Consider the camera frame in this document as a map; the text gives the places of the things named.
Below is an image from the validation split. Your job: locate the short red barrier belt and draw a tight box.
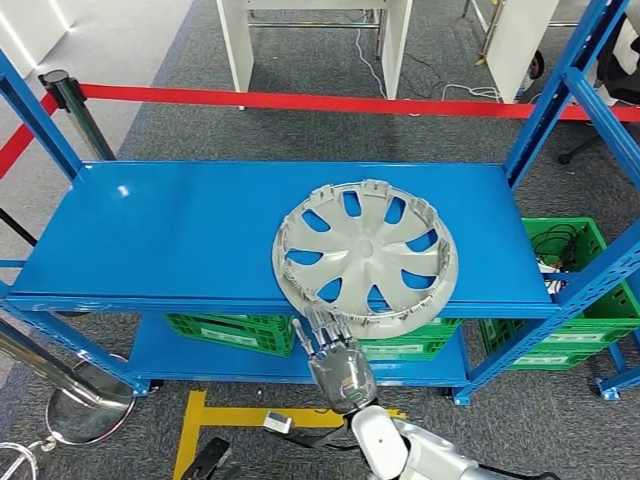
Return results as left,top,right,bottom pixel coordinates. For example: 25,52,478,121
0,92,60,181

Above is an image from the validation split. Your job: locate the yellow floor tape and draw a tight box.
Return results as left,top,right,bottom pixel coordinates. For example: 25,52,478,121
172,390,407,480

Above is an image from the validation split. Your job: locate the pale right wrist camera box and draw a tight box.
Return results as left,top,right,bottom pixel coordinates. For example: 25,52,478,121
263,411,294,437

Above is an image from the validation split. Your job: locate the long red barrier belt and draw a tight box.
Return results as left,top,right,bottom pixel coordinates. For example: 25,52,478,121
77,82,640,125

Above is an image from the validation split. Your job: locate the black cable bundle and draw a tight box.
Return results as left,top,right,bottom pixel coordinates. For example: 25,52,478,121
530,223,582,268

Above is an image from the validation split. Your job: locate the chrome stanchion with round base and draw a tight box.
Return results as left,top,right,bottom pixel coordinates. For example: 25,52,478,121
0,317,137,447

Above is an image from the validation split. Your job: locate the white desk with metal bars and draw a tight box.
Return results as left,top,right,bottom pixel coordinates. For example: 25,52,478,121
216,0,414,102

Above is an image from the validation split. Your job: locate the grey plastic wheel cover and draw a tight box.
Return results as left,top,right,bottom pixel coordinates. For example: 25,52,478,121
271,178,459,340

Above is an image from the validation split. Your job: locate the black left wrist bracket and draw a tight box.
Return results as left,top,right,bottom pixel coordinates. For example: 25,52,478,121
180,437,234,480

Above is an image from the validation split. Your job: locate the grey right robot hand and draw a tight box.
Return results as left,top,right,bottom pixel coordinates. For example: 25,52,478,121
292,305,378,415

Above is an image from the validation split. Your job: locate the green plastic crate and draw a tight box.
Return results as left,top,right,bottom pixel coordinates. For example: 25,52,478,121
521,216,640,327
478,317,640,372
356,317,464,363
164,313,297,360

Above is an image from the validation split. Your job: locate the black office chair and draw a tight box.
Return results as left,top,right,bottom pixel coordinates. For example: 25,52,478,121
558,11,640,166

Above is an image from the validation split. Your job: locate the white board panel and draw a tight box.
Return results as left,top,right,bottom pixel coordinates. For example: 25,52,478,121
485,0,561,105

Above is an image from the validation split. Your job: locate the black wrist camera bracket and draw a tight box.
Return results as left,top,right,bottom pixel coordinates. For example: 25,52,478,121
279,423,362,453

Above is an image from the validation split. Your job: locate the chrome chair base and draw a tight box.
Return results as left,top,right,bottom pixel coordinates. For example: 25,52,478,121
0,437,57,480

